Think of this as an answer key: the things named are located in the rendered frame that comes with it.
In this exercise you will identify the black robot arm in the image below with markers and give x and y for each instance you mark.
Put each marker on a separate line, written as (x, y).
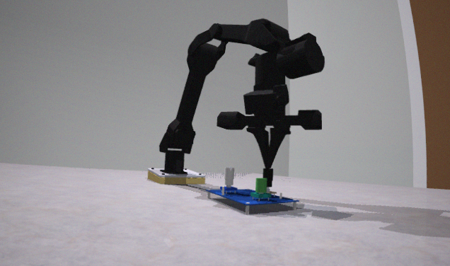
(283, 58)

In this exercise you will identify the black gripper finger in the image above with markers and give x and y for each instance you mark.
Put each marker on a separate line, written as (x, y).
(262, 137)
(277, 135)

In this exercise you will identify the blue circuit board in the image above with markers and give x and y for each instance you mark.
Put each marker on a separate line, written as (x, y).
(261, 194)

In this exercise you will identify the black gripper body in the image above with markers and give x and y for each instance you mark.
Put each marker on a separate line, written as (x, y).
(308, 119)

